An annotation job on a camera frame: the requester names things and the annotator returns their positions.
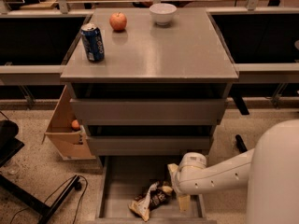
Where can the red apple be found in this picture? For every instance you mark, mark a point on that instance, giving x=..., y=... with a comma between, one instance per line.
x=118, y=21

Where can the middle grey drawer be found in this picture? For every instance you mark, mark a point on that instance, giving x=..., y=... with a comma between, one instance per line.
x=148, y=140

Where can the open bottom drawer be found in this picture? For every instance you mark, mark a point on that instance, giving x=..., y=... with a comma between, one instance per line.
x=125, y=177

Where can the black chair seat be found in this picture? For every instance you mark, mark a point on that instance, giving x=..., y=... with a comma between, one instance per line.
x=9, y=144

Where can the orange fruit in box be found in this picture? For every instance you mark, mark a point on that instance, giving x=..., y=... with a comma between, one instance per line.
x=75, y=125

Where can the wooden box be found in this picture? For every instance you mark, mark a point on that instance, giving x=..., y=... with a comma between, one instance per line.
x=70, y=144

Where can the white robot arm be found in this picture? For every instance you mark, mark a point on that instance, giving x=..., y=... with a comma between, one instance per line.
x=270, y=171

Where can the blue soda can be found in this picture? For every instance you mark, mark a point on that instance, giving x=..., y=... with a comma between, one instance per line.
x=92, y=42

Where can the top grey drawer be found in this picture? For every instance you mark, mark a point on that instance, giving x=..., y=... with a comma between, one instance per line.
x=146, y=111

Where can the grey drawer cabinet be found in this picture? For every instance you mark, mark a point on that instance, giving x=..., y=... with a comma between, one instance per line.
x=182, y=60

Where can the white bowl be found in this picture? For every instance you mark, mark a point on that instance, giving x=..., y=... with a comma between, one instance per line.
x=162, y=13

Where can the black stand leg right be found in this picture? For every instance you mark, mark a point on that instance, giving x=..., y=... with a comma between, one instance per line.
x=240, y=144

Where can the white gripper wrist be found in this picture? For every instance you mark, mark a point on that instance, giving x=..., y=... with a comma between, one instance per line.
x=191, y=168

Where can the grey drawer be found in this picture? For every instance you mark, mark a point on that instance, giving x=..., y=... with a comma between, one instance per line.
x=148, y=140
x=146, y=111

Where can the brown chip bag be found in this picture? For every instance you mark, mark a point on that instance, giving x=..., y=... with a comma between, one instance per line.
x=158, y=193

